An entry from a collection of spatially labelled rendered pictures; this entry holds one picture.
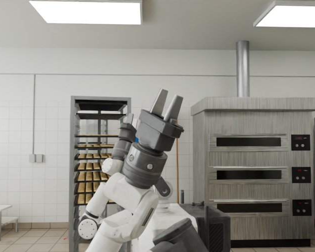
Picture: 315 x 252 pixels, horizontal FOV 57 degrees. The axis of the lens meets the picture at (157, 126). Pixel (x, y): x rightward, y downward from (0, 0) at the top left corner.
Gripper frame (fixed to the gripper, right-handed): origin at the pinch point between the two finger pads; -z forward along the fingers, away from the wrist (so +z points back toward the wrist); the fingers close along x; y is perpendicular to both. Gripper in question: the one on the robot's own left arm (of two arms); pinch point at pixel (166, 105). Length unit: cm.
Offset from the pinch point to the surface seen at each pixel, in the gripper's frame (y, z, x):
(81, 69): 175, 33, 418
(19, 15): 51, -12, 364
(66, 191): 185, 227, 352
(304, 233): 385, 124, 69
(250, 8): 241, -114, 184
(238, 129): 300, 26, 172
